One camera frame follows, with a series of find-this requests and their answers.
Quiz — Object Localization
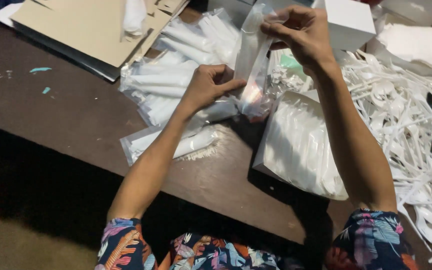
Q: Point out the stack of brown cardboard sheets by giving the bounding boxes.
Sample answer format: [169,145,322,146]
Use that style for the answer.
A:
[0,0,190,82]

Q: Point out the heap of white plastic cutlery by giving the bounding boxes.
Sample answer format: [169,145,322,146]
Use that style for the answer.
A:
[336,50,432,270]

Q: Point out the pile of packed cutlery bags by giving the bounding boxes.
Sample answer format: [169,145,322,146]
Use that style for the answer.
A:
[119,8,241,166]

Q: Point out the white cardboard box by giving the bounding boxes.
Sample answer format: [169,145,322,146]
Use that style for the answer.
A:
[311,0,377,52]

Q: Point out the stack of white napkins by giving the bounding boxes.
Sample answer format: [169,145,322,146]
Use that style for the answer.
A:
[366,14,432,76]

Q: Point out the white plastic bag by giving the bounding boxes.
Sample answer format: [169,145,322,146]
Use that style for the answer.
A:
[122,0,148,37]

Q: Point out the clear plastic cutlery bag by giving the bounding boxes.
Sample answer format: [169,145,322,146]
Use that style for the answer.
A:
[233,3,288,118]

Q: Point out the person's floral patterned shirt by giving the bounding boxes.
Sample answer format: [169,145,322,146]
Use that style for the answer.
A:
[94,208,421,270]

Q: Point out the person's right hand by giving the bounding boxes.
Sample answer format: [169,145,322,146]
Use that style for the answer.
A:
[260,5,335,74]

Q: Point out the person's left hand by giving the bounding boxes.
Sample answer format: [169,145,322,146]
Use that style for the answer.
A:
[182,64,247,112]

